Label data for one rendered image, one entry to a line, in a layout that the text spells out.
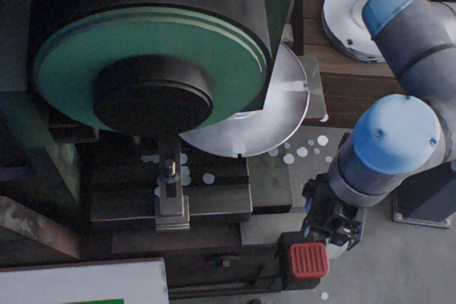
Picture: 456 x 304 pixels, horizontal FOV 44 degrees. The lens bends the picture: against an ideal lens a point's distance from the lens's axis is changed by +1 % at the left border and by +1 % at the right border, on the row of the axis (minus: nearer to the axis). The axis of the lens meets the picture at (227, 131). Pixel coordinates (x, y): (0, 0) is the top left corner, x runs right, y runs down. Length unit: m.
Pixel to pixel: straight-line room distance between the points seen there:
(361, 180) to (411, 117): 0.09
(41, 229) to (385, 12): 0.68
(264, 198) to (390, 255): 0.80
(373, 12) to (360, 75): 0.98
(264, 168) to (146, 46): 0.79
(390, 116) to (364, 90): 1.17
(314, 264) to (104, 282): 0.46
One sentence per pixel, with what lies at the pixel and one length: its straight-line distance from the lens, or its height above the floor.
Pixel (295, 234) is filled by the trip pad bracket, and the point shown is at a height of 0.70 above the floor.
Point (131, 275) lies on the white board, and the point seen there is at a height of 0.53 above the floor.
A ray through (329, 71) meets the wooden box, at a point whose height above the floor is 0.35.
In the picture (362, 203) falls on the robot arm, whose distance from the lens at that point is 0.67.
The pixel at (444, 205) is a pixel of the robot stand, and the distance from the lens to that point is 1.77.
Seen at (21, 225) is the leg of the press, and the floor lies 0.79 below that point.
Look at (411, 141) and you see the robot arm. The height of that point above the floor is 1.22.
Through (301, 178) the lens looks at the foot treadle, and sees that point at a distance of 1.68.
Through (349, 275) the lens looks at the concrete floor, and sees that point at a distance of 1.80.
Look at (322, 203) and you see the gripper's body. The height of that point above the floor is 1.01.
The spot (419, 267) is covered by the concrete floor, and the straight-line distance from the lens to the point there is 1.88.
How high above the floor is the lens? 1.70
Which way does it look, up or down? 64 degrees down
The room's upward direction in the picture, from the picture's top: 8 degrees clockwise
